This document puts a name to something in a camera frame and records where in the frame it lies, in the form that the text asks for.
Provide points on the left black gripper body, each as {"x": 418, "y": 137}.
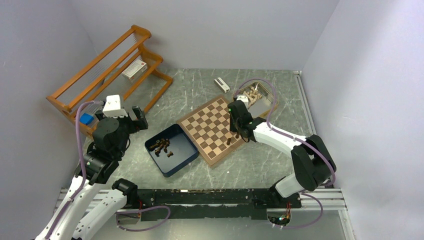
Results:
{"x": 136, "y": 125}

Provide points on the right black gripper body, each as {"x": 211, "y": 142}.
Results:
{"x": 233, "y": 124}

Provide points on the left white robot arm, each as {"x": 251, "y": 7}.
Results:
{"x": 111, "y": 139}

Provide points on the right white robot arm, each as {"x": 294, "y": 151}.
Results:
{"x": 311, "y": 160}

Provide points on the light chess pieces pile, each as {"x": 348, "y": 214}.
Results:
{"x": 253, "y": 95}

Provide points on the wooden chess board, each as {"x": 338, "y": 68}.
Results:
{"x": 208, "y": 127}

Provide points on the dark chess pieces pile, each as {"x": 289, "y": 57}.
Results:
{"x": 159, "y": 146}

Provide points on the gold metal tin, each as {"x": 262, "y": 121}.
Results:
{"x": 267, "y": 104}

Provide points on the white power bank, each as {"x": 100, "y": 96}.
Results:
{"x": 222, "y": 84}

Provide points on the blue metal tin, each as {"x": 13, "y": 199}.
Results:
{"x": 184, "y": 150}

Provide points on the blue plastic case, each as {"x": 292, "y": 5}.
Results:
{"x": 86, "y": 119}

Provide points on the orange wooden rack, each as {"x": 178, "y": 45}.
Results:
{"x": 102, "y": 77}

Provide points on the white cardboard box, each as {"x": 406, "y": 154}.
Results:
{"x": 135, "y": 70}

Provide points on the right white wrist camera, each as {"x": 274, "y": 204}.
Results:
{"x": 245, "y": 99}

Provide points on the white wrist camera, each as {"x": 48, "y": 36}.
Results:
{"x": 245, "y": 99}
{"x": 113, "y": 107}

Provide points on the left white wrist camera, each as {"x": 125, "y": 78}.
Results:
{"x": 113, "y": 107}

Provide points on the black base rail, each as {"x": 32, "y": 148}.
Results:
{"x": 252, "y": 203}

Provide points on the aluminium frame rail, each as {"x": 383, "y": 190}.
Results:
{"x": 322, "y": 198}

